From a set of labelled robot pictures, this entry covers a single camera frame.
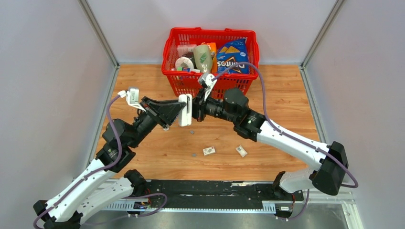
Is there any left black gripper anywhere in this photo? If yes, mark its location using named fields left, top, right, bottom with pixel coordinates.
left=129, top=97, right=190, bottom=148

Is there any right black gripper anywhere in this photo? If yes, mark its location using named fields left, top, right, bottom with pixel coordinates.
left=184, top=89, right=237, bottom=125

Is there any white paper tag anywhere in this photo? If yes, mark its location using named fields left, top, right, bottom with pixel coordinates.
left=235, top=146, right=248, bottom=157

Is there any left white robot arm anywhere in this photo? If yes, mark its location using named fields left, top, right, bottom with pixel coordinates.
left=33, top=91, right=187, bottom=229

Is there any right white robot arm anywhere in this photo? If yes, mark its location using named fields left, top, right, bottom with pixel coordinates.
left=192, top=88, right=348, bottom=200

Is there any red plastic shopping basket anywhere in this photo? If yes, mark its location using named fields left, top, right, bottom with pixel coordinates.
left=161, top=27, right=259, bottom=99

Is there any small white blue box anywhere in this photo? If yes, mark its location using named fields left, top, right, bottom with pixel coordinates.
left=175, top=67, right=201, bottom=73

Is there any small staple box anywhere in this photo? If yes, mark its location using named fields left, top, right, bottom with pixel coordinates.
left=203, top=146, right=216, bottom=156

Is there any white tape roll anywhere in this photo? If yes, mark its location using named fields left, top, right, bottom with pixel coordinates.
left=175, top=56, right=194, bottom=69

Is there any beige squeeze bottle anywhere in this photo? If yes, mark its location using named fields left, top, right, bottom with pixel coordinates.
left=193, top=44, right=213, bottom=73

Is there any clear plastic wrapped packet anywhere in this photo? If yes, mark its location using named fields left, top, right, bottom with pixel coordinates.
left=176, top=44, right=197, bottom=57

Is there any blue Doritos chip bag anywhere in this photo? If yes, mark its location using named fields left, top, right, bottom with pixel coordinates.
left=216, top=39, right=249, bottom=73

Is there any orange snack packet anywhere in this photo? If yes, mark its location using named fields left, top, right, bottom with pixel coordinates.
left=201, top=42, right=217, bottom=73

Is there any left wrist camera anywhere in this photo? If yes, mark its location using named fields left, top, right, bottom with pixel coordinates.
left=118, top=87, right=144, bottom=110

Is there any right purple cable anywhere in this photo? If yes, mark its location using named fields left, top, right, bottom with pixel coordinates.
left=211, top=62, right=360, bottom=189

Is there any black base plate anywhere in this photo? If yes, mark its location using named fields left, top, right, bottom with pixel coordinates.
left=130, top=179, right=304, bottom=208

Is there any white perforated cable tray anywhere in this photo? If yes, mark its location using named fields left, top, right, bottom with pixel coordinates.
left=103, top=200, right=277, bottom=214

